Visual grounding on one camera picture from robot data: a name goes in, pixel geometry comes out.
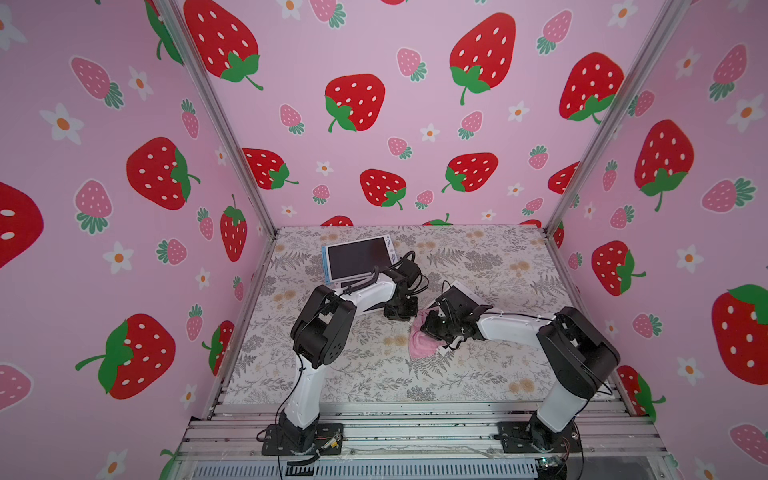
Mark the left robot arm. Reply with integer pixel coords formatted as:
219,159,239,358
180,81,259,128
277,251,429,451

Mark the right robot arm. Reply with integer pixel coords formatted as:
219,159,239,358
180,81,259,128
420,283,620,450

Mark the pink fluffy cloth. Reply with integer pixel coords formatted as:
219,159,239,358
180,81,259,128
408,308,447,360

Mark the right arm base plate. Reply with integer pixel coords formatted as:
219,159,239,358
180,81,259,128
493,421,583,456

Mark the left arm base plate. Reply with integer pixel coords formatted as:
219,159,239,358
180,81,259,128
261,423,344,457

